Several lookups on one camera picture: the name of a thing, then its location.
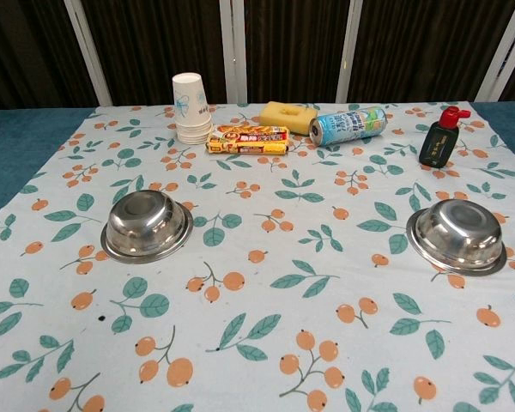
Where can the floral fruit print tablecloth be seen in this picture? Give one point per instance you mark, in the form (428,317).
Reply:
(283,279)

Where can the yellow red snack box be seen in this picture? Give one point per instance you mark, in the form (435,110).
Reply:
(249,139)

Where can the white partition frame post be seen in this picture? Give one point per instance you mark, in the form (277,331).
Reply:
(504,51)
(88,51)
(225,43)
(239,43)
(350,51)

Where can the blue drink can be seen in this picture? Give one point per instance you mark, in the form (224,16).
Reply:
(347,126)

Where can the white paper cup stack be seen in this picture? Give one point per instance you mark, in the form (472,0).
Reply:
(189,107)

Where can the yellow sponge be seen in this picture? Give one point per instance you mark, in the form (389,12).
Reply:
(279,116)

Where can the dented stainless steel bowl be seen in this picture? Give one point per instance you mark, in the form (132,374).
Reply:
(146,232)

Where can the black ink bottle red cap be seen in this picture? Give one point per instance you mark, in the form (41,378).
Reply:
(438,143)

